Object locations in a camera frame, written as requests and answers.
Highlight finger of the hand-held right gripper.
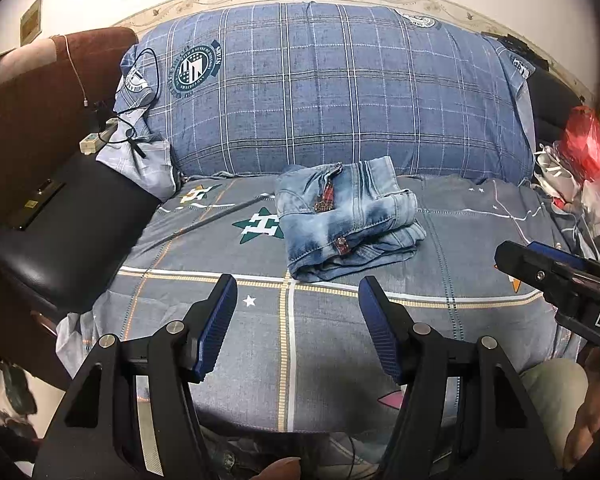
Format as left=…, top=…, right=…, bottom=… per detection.
left=495, top=241, right=589, bottom=312
left=527, top=241, right=600, bottom=272

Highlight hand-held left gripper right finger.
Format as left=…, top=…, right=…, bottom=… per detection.
left=358, top=276, right=563, bottom=480

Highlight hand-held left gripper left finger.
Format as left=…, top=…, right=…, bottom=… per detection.
left=32, top=274, right=239, bottom=480

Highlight blue denim pants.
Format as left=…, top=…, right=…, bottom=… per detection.
left=275, top=156, right=427, bottom=283

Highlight person's right hand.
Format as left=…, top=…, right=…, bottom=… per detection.
left=564, top=346, right=600, bottom=472

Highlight person's left hand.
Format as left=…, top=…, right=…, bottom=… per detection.
left=257, top=457, right=302, bottom=480

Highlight clear plastic bags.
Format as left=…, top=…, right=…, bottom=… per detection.
left=532, top=142, right=600, bottom=263

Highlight grey printed bed sheet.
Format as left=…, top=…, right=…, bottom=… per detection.
left=55, top=172, right=591, bottom=436

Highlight person's beige trouser leg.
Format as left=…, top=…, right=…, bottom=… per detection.
left=521, top=358, right=590, bottom=463

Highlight red plastic bag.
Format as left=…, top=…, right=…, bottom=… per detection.
left=555, top=106, right=600, bottom=181

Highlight black sofa cushion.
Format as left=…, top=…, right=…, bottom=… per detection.
left=526, top=66, right=582, bottom=137

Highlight black leather seat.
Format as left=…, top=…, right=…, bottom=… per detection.
left=0, top=151, right=164, bottom=312

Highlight white power strip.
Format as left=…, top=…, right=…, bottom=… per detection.
left=79, top=117, right=119, bottom=155

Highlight blue plaid cushion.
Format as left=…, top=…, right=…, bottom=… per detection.
left=96, top=2, right=538, bottom=201

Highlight black plug adapter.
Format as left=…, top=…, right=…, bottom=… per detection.
left=84, top=101, right=109, bottom=134

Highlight brown sofa armrest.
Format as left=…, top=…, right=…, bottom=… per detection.
left=0, top=27, right=141, bottom=391

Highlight yellow framed picture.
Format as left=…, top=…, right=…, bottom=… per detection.
left=19, top=0, right=44, bottom=44

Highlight black cable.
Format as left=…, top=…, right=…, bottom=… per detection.
left=112, top=47, right=162, bottom=159

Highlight thin white cable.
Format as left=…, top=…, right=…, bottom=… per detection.
left=50, top=35, right=89, bottom=109

